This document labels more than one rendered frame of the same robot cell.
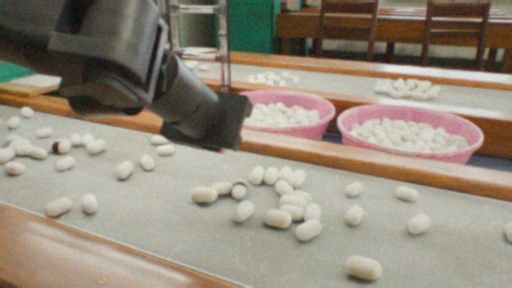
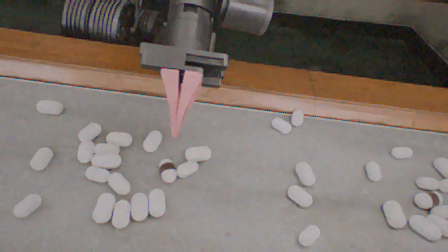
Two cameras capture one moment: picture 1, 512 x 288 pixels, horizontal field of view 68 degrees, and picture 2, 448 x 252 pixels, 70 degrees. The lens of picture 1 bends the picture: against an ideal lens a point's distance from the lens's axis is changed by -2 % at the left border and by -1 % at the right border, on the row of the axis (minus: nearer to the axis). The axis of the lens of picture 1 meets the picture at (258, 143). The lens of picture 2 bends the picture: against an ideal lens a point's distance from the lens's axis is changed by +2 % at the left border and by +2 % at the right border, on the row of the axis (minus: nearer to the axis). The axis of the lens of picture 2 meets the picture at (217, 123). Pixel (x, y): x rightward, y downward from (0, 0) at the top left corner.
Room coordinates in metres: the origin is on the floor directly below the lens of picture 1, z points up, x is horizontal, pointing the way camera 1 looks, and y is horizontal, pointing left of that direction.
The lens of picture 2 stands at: (0.74, -0.05, 1.10)
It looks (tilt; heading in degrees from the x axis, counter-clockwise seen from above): 43 degrees down; 151
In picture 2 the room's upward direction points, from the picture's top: 10 degrees clockwise
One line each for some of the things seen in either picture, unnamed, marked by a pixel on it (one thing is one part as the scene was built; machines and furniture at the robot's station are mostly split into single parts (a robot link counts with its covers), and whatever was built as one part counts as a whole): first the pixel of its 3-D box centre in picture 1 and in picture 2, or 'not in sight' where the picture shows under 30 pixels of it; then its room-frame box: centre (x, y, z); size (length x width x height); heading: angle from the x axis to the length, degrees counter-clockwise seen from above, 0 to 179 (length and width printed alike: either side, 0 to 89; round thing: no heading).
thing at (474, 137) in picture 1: (403, 146); not in sight; (0.71, -0.29, 0.72); 0.27 x 0.27 x 0.10
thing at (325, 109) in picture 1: (273, 126); not in sight; (0.82, -0.03, 0.72); 0.27 x 0.27 x 0.10
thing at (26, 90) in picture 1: (63, 77); not in sight; (1.09, 0.56, 0.77); 0.33 x 0.15 x 0.01; 155
